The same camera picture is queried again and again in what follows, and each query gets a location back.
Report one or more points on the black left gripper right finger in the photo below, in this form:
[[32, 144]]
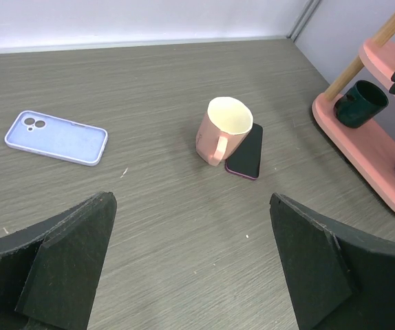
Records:
[[338, 277]]

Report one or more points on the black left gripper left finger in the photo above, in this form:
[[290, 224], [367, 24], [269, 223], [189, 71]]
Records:
[[49, 271]]

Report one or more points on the lilac phone case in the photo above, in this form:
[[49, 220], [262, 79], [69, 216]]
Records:
[[58, 138]]

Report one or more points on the purple phone black screen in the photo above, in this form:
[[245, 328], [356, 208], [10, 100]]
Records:
[[245, 160]]

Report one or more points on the dark green mug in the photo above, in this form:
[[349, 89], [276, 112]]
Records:
[[360, 104]]

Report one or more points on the pink tiered wooden shelf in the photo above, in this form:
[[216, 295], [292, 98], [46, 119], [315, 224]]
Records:
[[368, 148]]

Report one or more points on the pink mug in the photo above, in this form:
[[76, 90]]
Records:
[[225, 124]]

